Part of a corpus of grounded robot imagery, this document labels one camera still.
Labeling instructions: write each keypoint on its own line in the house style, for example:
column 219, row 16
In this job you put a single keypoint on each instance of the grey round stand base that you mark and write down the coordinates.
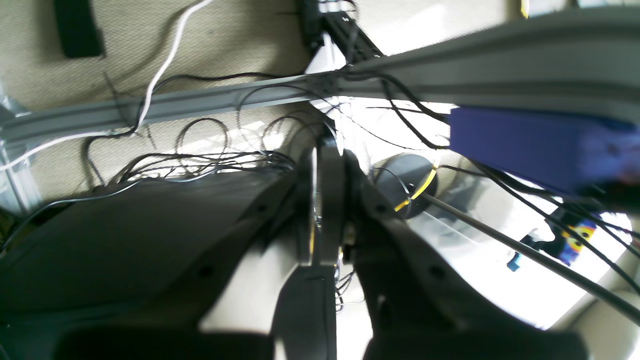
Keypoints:
column 400, row 177

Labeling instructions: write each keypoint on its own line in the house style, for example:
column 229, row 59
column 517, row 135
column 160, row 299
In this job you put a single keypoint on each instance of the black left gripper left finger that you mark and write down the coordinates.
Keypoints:
column 207, row 269

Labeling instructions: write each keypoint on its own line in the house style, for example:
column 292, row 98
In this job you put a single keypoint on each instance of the purple electronics box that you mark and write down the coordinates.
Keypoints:
column 566, row 153

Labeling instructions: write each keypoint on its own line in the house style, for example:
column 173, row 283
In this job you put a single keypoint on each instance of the black table leg foot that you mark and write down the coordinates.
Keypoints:
column 78, row 33

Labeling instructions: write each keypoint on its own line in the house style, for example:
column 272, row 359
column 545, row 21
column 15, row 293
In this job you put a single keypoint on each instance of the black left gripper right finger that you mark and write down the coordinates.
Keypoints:
column 420, row 308

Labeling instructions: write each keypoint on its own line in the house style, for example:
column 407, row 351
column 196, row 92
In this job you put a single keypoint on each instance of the black tripod stand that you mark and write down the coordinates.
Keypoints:
column 623, row 307

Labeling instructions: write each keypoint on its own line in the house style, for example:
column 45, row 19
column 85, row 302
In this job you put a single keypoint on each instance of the aluminium frame rail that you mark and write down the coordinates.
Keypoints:
column 583, row 61

